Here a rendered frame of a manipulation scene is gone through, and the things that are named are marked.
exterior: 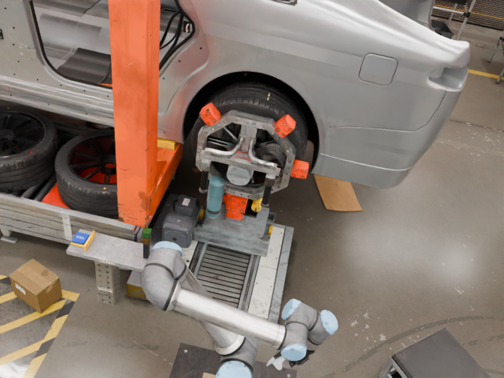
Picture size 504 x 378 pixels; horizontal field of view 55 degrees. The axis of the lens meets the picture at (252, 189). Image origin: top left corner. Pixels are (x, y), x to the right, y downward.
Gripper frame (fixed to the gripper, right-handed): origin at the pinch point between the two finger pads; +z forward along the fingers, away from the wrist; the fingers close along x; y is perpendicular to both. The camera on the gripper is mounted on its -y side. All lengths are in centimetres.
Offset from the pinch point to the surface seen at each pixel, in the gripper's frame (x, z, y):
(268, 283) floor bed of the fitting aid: 63, 38, -61
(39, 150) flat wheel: -47, 55, -185
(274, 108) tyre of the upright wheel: 26, -58, -109
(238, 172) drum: 14, -24, -93
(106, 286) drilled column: -26, 68, -89
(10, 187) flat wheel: -60, 79, -175
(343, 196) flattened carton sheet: 165, 12, -118
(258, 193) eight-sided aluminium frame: 40, -9, -94
